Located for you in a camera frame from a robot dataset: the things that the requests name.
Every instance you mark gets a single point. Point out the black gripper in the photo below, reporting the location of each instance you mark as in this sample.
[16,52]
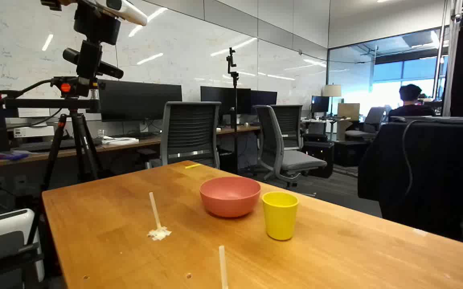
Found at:
[97,25]

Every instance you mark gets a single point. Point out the pink plastic bowl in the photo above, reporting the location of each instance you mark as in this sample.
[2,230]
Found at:
[230,203]

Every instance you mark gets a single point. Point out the yellow plastic cup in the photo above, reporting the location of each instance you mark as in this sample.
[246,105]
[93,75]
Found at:
[280,219]

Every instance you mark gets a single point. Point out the wide black monitor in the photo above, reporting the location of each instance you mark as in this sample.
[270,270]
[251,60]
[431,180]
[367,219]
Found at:
[140,100]

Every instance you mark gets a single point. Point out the long wooden office desk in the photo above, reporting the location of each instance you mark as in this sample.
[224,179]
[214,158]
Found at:
[145,144]

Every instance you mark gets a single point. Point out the medium black monitor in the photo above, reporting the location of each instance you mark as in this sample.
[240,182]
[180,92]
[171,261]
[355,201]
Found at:
[220,99]

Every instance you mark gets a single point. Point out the small yellow tape piece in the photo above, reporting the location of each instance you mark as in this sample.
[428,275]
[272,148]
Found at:
[191,166]

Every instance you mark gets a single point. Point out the thin black light stand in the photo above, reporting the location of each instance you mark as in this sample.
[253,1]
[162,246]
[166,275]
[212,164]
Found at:
[235,107]

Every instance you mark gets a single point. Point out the small black monitor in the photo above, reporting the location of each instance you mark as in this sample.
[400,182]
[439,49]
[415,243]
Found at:
[264,99]

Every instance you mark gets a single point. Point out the white tape strip with powder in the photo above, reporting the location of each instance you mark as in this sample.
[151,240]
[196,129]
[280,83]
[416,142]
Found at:
[159,233]

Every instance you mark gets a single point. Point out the white framed grey chair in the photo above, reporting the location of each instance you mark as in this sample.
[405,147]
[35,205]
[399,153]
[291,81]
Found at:
[0,235]

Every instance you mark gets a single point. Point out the white shade table lamp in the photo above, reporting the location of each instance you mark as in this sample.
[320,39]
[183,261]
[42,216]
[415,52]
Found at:
[331,91]

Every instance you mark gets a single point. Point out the plain white tape strip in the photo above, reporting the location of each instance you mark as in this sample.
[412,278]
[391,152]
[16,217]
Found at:
[222,267]

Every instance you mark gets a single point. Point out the tan box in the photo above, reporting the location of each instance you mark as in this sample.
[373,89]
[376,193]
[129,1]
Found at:
[347,111]

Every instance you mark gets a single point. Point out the seated person in dark top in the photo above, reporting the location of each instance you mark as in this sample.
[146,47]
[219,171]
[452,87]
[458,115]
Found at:
[410,102]

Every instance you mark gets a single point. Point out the black camera tripod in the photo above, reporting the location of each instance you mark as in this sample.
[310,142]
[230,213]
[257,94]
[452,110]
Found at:
[76,134]

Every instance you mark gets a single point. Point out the black rail with red clamps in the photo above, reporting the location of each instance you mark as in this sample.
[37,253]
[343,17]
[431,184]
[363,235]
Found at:
[27,103]

